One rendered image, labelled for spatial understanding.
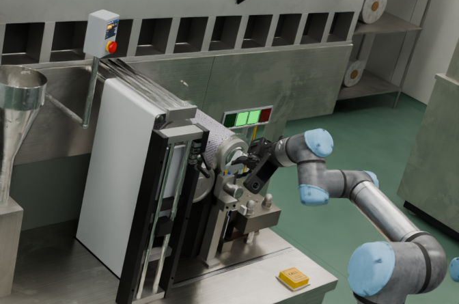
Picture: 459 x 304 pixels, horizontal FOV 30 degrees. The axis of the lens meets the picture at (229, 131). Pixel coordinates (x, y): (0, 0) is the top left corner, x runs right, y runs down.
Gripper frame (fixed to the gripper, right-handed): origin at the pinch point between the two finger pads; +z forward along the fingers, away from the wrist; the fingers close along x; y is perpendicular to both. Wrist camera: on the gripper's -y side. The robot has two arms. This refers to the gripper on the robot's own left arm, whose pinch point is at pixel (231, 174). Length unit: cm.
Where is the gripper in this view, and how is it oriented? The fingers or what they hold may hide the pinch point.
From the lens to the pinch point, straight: 245.5
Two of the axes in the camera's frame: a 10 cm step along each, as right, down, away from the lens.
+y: 2.9, -8.0, 5.3
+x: -6.9, -5.6, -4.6
